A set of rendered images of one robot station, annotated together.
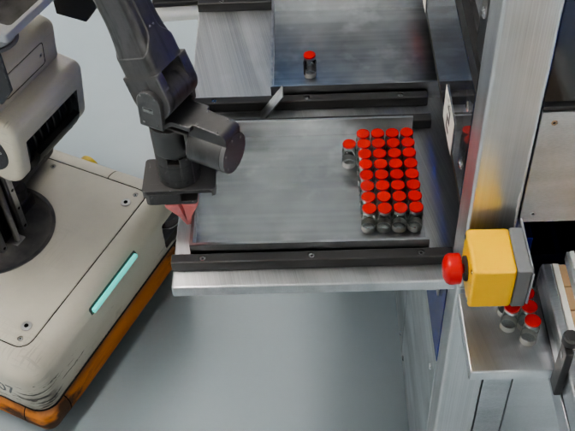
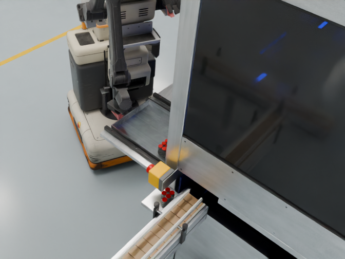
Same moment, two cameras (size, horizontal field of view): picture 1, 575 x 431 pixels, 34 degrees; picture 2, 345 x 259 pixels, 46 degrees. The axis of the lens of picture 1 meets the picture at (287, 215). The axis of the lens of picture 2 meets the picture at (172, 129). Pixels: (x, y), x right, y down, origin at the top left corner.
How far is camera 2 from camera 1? 0.88 m
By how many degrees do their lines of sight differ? 23
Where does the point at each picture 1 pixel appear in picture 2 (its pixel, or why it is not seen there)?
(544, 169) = (183, 155)
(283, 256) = (129, 143)
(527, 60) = (177, 116)
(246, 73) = not seen: hidden behind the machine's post
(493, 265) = (155, 172)
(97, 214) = not seen: hidden behind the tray
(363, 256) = (148, 156)
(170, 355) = (141, 175)
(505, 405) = not seen: hidden behind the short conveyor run
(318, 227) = (148, 143)
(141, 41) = (114, 61)
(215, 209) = (130, 122)
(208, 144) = (119, 98)
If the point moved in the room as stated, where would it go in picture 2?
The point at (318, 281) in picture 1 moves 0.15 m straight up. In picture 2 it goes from (133, 155) to (133, 131)
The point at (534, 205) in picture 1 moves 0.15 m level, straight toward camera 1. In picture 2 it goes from (181, 166) to (146, 180)
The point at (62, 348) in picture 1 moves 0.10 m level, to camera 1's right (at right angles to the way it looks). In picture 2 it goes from (106, 148) to (116, 155)
